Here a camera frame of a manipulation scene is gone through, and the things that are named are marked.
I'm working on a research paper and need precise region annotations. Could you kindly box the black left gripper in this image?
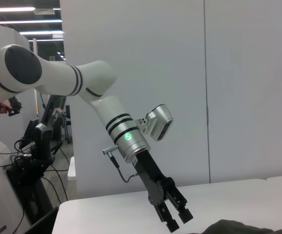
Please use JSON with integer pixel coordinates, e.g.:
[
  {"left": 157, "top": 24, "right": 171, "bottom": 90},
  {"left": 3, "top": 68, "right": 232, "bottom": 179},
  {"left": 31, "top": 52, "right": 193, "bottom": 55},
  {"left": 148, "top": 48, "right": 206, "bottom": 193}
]
[{"left": 132, "top": 149, "right": 194, "bottom": 233}]

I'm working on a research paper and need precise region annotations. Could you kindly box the dark green printed t-shirt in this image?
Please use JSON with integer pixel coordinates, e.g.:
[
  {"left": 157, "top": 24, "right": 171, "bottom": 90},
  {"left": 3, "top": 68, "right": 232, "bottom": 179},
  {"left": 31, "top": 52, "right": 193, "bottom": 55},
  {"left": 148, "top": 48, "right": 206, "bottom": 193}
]
[{"left": 199, "top": 218, "right": 282, "bottom": 234}]

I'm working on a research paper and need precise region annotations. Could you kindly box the operator hand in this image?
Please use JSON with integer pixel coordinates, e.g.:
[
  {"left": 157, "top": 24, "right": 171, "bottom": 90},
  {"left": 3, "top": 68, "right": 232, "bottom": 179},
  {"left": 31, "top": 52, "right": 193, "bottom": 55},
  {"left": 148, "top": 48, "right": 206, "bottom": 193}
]
[{"left": 0, "top": 100, "right": 13, "bottom": 115}]

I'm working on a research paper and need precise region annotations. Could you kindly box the black office chair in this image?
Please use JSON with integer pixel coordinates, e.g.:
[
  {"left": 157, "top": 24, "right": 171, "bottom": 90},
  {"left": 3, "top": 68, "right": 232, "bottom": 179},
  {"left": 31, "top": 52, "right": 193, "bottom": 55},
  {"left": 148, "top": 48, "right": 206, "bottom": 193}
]
[{"left": 64, "top": 104, "right": 74, "bottom": 144}]

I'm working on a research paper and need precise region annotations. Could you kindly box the black handheld controller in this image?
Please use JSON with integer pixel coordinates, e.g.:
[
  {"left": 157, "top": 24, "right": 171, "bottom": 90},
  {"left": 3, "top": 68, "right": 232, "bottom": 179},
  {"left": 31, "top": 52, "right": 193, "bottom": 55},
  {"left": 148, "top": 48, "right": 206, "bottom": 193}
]
[{"left": 8, "top": 96, "right": 22, "bottom": 117}]

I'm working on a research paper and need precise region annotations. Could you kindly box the white ceiling light strip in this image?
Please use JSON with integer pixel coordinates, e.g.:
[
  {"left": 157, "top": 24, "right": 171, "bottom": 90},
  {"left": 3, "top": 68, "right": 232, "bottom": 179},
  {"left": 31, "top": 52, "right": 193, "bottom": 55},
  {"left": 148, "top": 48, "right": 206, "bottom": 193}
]
[
  {"left": 0, "top": 19, "right": 63, "bottom": 25},
  {"left": 0, "top": 6, "right": 36, "bottom": 13},
  {"left": 28, "top": 38, "right": 65, "bottom": 42},
  {"left": 19, "top": 31, "right": 65, "bottom": 35}
]

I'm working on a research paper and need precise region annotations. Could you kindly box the ceiling air vent grille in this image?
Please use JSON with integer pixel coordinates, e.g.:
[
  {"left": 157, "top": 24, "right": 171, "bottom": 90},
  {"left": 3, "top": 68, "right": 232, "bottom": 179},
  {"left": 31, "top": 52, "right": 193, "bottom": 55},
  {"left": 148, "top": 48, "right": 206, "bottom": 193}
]
[{"left": 33, "top": 8, "right": 61, "bottom": 15}]

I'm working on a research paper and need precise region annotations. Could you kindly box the left gripper cable with plugs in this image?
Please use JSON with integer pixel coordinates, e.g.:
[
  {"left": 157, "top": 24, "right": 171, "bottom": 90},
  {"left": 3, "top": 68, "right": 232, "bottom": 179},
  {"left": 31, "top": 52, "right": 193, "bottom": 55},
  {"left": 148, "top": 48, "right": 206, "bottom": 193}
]
[{"left": 101, "top": 145, "right": 139, "bottom": 183}]

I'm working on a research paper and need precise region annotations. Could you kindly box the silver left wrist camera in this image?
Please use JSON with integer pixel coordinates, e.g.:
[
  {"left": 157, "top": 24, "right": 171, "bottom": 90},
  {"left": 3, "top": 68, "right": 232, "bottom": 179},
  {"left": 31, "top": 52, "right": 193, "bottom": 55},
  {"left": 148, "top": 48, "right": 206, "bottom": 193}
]
[{"left": 134, "top": 104, "right": 174, "bottom": 142}]

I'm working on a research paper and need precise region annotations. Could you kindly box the black floor cable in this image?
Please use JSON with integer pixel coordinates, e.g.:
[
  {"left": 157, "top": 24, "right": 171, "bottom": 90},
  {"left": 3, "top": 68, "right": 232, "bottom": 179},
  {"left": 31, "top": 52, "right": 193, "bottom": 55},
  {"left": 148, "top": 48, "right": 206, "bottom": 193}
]
[{"left": 42, "top": 168, "right": 70, "bottom": 203}]

